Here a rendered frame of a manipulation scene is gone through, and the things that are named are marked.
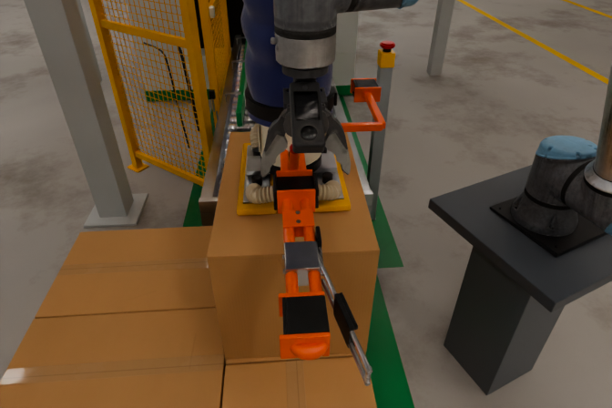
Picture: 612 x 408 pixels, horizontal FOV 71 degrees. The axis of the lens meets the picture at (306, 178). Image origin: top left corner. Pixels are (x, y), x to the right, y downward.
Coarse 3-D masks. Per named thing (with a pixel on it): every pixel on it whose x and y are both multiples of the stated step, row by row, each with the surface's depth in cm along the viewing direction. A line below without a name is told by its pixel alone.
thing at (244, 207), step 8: (248, 144) 134; (248, 152) 129; (256, 152) 125; (240, 168) 124; (240, 176) 120; (248, 176) 119; (256, 176) 115; (272, 176) 120; (240, 184) 117; (248, 184) 116; (264, 184) 116; (272, 184) 117; (240, 192) 114; (240, 200) 111; (248, 200) 110; (240, 208) 108; (248, 208) 108; (256, 208) 108; (264, 208) 108; (272, 208) 108
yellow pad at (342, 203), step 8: (328, 152) 130; (336, 160) 127; (320, 176) 119; (328, 176) 115; (336, 176) 119; (344, 184) 117; (344, 192) 114; (320, 200) 111; (336, 200) 111; (344, 200) 111; (320, 208) 109; (328, 208) 109; (336, 208) 109; (344, 208) 110
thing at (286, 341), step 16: (288, 304) 67; (304, 304) 67; (320, 304) 67; (288, 320) 64; (304, 320) 64; (320, 320) 64; (288, 336) 62; (304, 336) 62; (320, 336) 62; (288, 352) 64
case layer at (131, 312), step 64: (128, 256) 154; (192, 256) 154; (64, 320) 131; (128, 320) 131; (192, 320) 131; (0, 384) 114; (64, 384) 114; (128, 384) 114; (192, 384) 114; (256, 384) 114; (320, 384) 114
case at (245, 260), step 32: (352, 160) 132; (224, 192) 118; (352, 192) 118; (224, 224) 107; (256, 224) 107; (320, 224) 107; (352, 224) 107; (224, 256) 98; (256, 256) 98; (352, 256) 100; (224, 288) 104; (256, 288) 104; (352, 288) 106; (224, 320) 111; (256, 320) 111; (224, 352) 119; (256, 352) 119
